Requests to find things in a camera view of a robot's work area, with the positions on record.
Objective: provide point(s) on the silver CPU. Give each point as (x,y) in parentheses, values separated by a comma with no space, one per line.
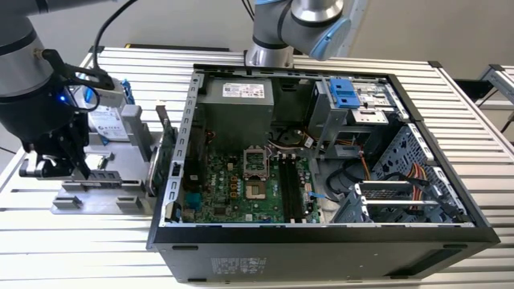
(97,162)

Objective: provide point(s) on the blue plastic drive latch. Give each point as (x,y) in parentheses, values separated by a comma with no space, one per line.
(344,93)

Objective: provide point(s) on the green motherboard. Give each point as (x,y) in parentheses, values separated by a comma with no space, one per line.
(216,192)

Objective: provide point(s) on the hard disk in blue carrier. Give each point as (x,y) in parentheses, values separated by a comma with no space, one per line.
(108,128)

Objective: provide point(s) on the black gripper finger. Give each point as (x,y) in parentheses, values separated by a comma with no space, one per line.
(76,150)
(57,167)

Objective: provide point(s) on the metal disk bay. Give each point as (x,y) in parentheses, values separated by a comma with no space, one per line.
(384,188)

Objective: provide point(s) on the small rounded silver camera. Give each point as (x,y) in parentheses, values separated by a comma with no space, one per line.
(29,168)

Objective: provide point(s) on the grey power supply unit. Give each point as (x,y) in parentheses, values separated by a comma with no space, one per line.
(236,120)

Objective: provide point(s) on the black RAM slot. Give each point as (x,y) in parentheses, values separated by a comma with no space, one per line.
(289,189)
(284,189)
(295,189)

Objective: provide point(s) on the grey parts rack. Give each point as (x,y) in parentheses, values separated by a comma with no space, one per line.
(120,162)

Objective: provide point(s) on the green graphics card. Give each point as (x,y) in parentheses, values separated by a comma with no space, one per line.
(164,156)

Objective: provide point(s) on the metal slat side table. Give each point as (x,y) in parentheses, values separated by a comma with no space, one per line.
(495,73)

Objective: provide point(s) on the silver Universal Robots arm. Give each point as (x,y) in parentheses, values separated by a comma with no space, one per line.
(276,27)

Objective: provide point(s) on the blue motherboard connector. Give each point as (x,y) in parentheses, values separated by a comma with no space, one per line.
(192,201)

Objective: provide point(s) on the CPU socket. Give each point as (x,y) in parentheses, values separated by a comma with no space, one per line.
(256,189)

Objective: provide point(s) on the black PC case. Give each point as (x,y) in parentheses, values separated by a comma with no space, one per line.
(280,259)

